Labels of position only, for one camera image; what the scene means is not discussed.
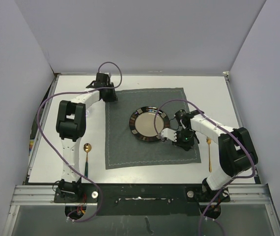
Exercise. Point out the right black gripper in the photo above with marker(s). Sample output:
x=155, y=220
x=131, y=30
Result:
x=186, y=146

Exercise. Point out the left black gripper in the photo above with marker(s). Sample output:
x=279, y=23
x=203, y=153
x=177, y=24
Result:
x=111, y=98

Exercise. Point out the gold fork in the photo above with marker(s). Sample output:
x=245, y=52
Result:
x=208, y=140

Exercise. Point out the clear drinking glass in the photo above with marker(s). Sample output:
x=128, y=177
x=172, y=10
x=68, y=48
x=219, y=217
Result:
x=87, y=113

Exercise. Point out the dark rimmed dinner plate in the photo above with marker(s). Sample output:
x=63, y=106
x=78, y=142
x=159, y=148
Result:
x=143, y=120

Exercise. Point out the grey cloth placemat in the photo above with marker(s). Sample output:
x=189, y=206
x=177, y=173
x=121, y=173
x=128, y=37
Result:
x=123, y=149

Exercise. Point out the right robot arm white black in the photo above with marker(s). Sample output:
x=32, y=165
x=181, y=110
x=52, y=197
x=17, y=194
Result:
x=236, y=150

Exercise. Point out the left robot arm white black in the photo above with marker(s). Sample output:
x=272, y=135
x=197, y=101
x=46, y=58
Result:
x=71, y=127

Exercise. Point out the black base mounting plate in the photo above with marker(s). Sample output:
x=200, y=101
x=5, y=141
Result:
x=141, y=199

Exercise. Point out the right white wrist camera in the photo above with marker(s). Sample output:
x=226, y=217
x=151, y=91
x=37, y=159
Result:
x=168, y=134

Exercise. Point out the gold spoon green handle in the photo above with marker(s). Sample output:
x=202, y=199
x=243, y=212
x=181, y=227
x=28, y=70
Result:
x=87, y=149

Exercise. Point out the aluminium frame rail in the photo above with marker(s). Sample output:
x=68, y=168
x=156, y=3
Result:
x=41, y=195

